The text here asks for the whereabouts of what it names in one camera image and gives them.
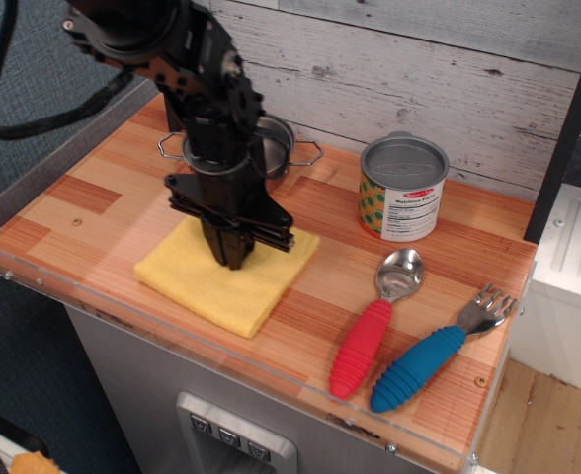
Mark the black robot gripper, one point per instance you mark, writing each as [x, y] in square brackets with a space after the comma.
[234, 209]

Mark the toy food can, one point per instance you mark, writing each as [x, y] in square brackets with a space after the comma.
[401, 187]

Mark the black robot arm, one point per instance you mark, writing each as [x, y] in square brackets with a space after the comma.
[189, 55]

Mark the grey toy fridge cabinet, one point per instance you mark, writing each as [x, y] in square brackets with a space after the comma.
[179, 416]

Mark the clear acrylic guard rail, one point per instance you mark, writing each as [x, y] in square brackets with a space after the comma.
[75, 226]

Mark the blue handled fork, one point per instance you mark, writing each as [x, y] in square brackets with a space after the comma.
[409, 373]

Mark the white toy cabinet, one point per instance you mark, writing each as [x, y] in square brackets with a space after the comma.
[547, 335]

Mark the black left frame post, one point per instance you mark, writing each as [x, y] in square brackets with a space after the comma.
[178, 107]

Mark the black frame post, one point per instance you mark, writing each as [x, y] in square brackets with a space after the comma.
[556, 170]
[178, 107]

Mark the black right frame post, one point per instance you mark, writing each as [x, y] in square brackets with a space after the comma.
[556, 170]

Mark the red handled spoon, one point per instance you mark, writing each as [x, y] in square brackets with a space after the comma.
[398, 277]

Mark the orange cloth at corner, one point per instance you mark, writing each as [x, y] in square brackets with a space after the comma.
[33, 463]

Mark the yellow cloth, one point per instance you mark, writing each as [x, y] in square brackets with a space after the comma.
[182, 269]

